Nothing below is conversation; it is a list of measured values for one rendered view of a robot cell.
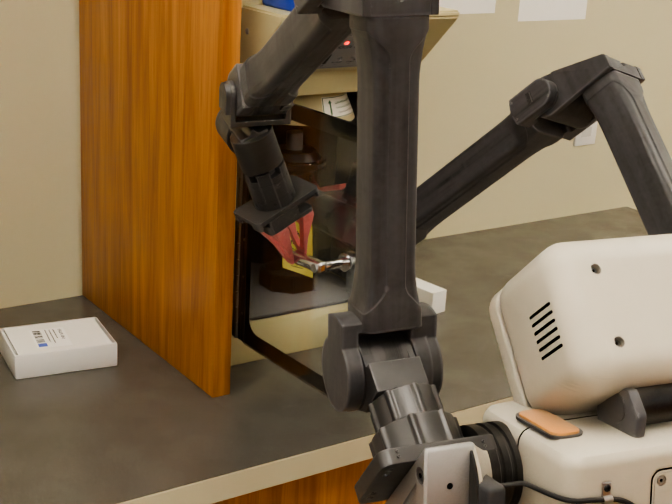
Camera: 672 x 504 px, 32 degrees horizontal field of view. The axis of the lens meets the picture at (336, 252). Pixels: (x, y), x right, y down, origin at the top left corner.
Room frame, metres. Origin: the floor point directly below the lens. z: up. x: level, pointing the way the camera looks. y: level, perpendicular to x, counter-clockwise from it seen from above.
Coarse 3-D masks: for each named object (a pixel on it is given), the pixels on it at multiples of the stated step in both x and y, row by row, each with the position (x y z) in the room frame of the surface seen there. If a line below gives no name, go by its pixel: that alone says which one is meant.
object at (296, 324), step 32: (288, 128) 1.64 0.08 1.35; (320, 128) 1.58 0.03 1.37; (352, 128) 1.52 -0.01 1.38; (288, 160) 1.63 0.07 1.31; (320, 160) 1.57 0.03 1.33; (352, 160) 1.52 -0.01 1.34; (320, 192) 1.57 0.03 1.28; (352, 192) 1.52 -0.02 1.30; (320, 224) 1.57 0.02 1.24; (352, 224) 1.51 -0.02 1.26; (256, 256) 1.69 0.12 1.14; (320, 256) 1.57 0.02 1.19; (352, 256) 1.51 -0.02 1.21; (256, 288) 1.69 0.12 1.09; (288, 288) 1.62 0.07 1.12; (320, 288) 1.56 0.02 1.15; (256, 320) 1.69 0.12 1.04; (288, 320) 1.62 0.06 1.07; (320, 320) 1.56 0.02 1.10; (288, 352) 1.62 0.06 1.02; (320, 352) 1.56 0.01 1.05; (320, 384) 1.55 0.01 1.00
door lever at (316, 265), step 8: (296, 256) 1.53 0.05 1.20; (304, 256) 1.52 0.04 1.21; (312, 256) 1.52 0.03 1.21; (344, 256) 1.52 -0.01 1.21; (304, 264) 1.51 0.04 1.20; (312, 264) 1.49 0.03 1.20; (320, 264) 1.49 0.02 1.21; (328, 264) 1.50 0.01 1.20; (336, 264) 1.51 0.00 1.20; (344, 264) 1.51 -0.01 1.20; (320, 272) 1.49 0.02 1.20
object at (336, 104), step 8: (304, 96) 1.85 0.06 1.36; (312, 96) 1.86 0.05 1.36; (320, 96) 1.86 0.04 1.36; (328, 96) 1.87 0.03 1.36; (336, 96) 1.88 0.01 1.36; (344, 96) 1.90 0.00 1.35; (304, 104) 1.85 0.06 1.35; (312, 104) 1.85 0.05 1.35; (320, 104) 1.86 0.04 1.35; (328, 104) 1.86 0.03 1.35; (336, 104) 1.87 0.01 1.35; (344, 104) 1.89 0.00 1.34; (328, 112) 1.86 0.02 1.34; (336, 112) 1.87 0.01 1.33; (344, 112) 1.88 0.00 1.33; (352, 112) 1.91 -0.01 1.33
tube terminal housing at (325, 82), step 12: (252, 0) 1.75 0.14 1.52; (324, 72) 1.83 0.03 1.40; (336, 72) 1.84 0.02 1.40; (348, 72) 1.85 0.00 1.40; (312, 84) 1.81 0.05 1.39; (324, 84) 1.83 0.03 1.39; (336, 84) 1.84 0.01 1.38; (348, 84) 1.85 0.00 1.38; (240, 348) 1.75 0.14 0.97; (240, 360) 1.75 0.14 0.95; (252, 360) 1.76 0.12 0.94
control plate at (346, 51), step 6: (348, 36) 1.74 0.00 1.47; (342, 48) 1.76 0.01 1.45; (348, 48) 1.77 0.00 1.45; (354, 48) 1.77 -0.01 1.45; (336, 54) 1.77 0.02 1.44; (342, 54) 1.77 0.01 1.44; (348, 54) 1.78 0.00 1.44; (354, 54) 1.79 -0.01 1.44; (330, 60) 1.77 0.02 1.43; (336, 60) 1.78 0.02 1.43; (342, 60) 1.79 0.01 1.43; (348, 60) 1.80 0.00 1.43; (354, 60) 1.80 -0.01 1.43; (324, 66) 1.78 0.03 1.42; (330, 66) 1.79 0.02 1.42; (336, 66) 1.80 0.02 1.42; (342, 66) 1.80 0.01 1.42; (348, 66) 1.81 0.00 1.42; (354, 66) 1.82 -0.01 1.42
